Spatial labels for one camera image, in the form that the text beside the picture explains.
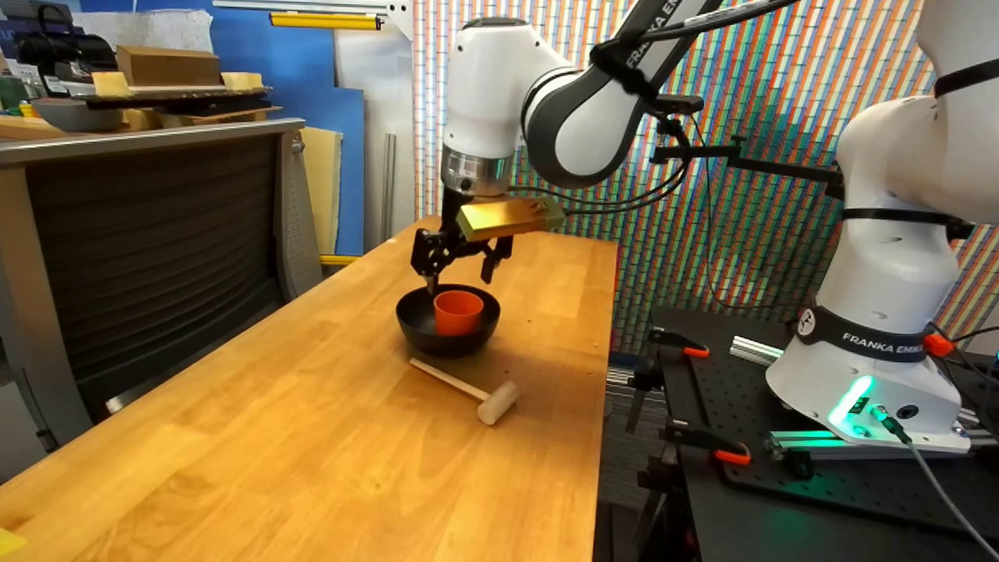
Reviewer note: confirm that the orange handled clamp lower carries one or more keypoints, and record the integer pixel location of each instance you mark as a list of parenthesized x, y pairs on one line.
[(720, 448)]

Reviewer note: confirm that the orange handled clamp upper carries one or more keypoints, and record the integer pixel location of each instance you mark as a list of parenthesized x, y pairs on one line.
[(667, 345)]

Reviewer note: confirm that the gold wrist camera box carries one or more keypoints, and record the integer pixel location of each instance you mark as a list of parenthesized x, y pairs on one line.
[(487, 219)]

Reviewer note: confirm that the orange plastic cup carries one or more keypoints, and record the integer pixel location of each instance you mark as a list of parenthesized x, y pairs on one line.
[(457, 313)]

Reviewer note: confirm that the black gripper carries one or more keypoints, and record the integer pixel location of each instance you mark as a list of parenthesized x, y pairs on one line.
[(435, 248)]

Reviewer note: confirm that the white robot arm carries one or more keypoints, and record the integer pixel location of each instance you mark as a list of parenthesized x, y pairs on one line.
[(859, 360)]

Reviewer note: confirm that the small wooden mallet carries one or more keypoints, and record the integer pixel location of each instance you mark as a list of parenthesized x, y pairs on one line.
[(491, 403)]

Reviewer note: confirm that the orange handled clamp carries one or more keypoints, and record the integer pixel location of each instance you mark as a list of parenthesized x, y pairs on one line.
[(667, 345), (720, 448)]

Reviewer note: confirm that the black bowl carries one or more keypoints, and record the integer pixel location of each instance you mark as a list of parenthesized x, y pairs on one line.
[(419, 329)]

